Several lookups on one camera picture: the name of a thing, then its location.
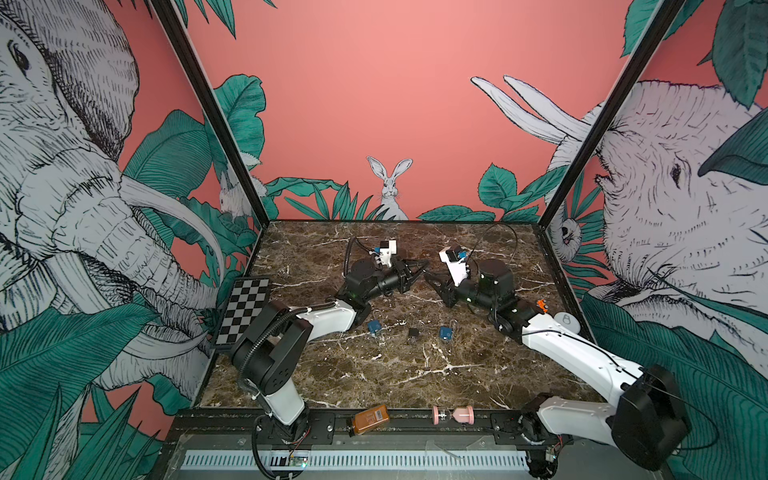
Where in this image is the blue padlock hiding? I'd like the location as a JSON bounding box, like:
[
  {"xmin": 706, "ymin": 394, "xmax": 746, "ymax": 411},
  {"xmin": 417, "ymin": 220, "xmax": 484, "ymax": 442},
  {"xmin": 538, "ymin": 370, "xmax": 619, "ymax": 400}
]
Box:
[
  {"xmin": 367, "ymin": 320, "xmax": 383, "ymax": 337},
  {"xmin": 438, "ymin": 326, "xmax": 454, "ymax": 342}
]

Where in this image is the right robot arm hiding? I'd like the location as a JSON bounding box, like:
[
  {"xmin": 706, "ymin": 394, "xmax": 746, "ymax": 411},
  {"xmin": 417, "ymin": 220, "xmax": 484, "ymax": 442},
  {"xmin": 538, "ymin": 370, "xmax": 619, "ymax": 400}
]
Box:
[{"xmin": 424, "ymin": 260, "xmax": 692, "ymax": 470}]

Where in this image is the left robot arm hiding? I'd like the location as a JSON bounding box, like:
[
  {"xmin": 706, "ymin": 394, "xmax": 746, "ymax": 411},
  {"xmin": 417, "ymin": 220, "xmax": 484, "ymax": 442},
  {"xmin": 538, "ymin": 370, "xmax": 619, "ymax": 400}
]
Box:
[{"xmin": 230, "ymin": 256, "xmax": 429, "ymax": 426}]

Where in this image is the yellow white can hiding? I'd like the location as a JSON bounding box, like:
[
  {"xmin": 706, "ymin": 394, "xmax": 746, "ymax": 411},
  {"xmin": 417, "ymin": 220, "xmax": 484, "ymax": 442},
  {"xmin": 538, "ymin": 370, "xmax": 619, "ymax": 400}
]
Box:
[{"xmin": 554, "ymin": 312, "xmax": 581, "ymax": 335}]

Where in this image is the pink hourglass timer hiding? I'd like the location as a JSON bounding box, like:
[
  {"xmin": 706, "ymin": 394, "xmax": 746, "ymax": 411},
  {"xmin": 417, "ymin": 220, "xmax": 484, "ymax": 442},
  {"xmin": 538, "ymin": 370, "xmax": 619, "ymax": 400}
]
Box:
[{"xmin": 432, "ymin": 405, "xmax": 475, "ymax": 425}]

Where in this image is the orange box device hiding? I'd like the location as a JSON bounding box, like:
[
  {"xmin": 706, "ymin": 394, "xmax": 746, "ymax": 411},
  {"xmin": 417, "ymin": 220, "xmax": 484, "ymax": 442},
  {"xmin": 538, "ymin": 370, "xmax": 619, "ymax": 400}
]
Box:
[{"xmin": 350, "ymin": 405, "xmax": 390, "ymax": 435}]

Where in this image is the checkerboard calibration board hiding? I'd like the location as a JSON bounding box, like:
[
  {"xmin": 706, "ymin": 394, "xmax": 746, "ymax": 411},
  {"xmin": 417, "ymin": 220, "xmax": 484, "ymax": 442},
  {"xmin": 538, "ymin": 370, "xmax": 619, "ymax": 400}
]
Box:
[{"xmin": 213, "ymin": 276, "xmax": 271, "ymax": 350}]

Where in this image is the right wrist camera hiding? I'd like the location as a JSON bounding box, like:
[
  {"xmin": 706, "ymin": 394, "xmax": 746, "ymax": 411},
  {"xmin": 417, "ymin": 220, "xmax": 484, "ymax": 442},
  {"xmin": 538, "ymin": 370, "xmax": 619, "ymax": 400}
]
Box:
[{"xmin": 439, "ymin": 245, "xmax": 470, "ymax": 287}]

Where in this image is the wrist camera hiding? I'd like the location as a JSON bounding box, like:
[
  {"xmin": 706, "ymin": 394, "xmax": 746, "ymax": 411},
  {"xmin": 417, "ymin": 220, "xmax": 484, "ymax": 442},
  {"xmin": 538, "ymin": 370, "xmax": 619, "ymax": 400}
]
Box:
[
  {"xmin": 439, "ymin": 245, "xmax": 470, "ymax": 287},
  {"xmin": 373, "ymin": 240, "xmax": 397, "ymax": 269}
]

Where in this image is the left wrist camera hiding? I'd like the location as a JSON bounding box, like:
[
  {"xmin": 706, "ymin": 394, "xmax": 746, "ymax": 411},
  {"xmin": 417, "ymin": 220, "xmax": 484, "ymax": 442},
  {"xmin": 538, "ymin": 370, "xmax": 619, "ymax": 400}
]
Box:
[{"xmin": 373, "ymin": 240, "xmax": 397, "ymax": 269}]

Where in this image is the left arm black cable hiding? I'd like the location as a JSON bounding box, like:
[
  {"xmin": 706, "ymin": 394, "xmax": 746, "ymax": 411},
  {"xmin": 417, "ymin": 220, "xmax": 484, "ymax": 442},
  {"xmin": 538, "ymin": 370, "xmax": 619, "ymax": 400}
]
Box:
[{"xmin": 343, "ymin": 236, "xmax": 376, "ymax": 283}]

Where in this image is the black base frame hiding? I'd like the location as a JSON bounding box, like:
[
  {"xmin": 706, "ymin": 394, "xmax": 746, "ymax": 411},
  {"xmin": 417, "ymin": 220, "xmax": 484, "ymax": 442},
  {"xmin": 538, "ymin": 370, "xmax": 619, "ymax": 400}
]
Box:
[{"xmin": 166, "ymin": 407, "xmax": 575, "ymax": 449}]

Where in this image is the white perforated rail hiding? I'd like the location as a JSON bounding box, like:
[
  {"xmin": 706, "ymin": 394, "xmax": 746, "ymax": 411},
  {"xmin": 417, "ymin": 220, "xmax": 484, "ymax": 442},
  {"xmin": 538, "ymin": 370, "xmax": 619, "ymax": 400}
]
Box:
[{"xmin": 180, "ymin": 450, "xmax": 528, "ymax": 472}]

